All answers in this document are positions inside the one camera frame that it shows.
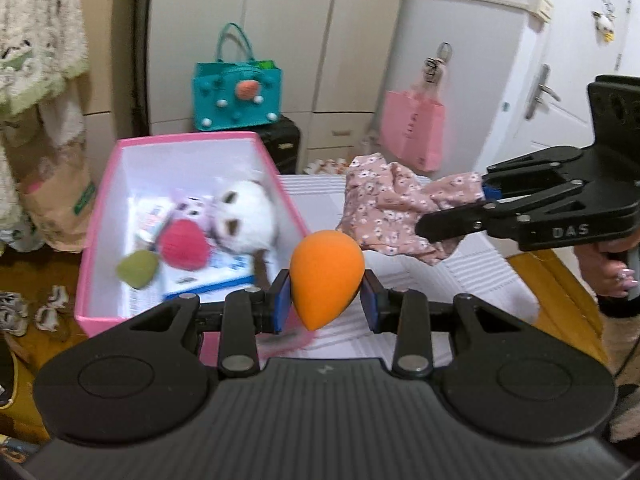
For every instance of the beige wooden wardrobe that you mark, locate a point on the beige wooden wardrobe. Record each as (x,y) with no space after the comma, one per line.
(310,35)

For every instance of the pair of slippers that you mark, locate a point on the pair of slippers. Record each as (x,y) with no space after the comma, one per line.
(30,310)

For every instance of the purple plush pouch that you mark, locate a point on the purple plush pouch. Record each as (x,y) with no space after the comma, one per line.
(192,207)

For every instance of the teal felt tote bag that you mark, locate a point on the teal felt tote bag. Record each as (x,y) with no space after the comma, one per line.
(235,95)

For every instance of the white plush toy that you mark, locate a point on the white plush toy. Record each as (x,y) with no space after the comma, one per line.
(250,215)

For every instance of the green plush ball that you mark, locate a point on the green plush ball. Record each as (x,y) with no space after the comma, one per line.
(139,270)

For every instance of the orange egg sponge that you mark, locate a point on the orange egg sponge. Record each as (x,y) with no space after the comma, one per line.
(325,275)

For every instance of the pink cardboard box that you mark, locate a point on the pink cardboard box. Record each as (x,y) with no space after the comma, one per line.
(190,165)

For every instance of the brown paper bag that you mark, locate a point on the brown paper bag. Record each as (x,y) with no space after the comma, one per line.
(60,205)

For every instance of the black suitcase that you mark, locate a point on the black suitcase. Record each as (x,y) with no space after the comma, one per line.
(282,145)

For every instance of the cream light switch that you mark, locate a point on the cream light switch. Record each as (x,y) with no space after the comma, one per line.
(541,6)

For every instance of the hanging plush duck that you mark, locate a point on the hanging plush duck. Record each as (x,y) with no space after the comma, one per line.
(605,22)

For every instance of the red pompom ball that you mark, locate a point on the red pompom ball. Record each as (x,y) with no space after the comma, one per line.
(184,245)

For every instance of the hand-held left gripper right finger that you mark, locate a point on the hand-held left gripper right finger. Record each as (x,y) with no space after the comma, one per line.
(371,305)

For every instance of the pink paper bag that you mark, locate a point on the pink paper bag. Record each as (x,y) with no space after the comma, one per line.
(412,130)

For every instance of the blue wet wipes packet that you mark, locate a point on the blue wet wipes packet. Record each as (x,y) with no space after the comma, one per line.
(225,267)

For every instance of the pink floral cloth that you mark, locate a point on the pink floral cloth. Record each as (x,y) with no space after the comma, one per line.
(385,205)

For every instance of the small orange white toys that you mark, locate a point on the small orange white toys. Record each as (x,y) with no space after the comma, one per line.
(325,165)

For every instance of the person's right hand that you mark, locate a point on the person's right hand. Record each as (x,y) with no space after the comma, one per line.
(605,272)

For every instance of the white fluffy robe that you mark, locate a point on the white fluffy robe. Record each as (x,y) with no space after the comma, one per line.
(35,35)

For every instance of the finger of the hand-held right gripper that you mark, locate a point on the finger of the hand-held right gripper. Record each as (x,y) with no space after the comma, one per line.
(450,222)
(540,161)

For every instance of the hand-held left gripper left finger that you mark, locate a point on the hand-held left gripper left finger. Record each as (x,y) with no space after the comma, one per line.
(282,305)

